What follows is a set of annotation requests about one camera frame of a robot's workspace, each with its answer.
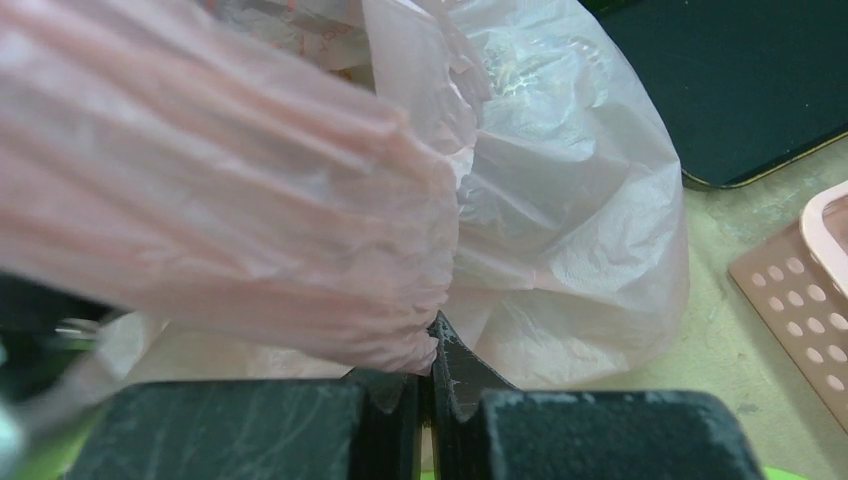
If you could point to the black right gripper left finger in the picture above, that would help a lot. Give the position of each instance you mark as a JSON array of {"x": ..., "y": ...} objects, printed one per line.
[{"x": 364, "y": 425}]

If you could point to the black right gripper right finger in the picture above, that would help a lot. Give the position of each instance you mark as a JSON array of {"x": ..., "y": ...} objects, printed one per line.
[{"x": 484, "y": 427}]

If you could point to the pink plastic grocery bag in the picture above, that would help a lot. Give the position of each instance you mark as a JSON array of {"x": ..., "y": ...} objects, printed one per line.
[{"x": 326, "y": 177}]

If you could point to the green plastic tray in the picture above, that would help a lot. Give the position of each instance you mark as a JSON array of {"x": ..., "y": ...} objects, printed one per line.
[{"x": 50, "y": 454}]

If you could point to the pink perforated plastic basket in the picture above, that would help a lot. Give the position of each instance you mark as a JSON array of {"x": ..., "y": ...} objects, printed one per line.
[{"x": 797, "y": 283}]

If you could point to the black rectangular tray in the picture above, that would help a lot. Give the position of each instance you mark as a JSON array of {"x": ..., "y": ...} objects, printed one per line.
[{"x": 744, "y": 88}]

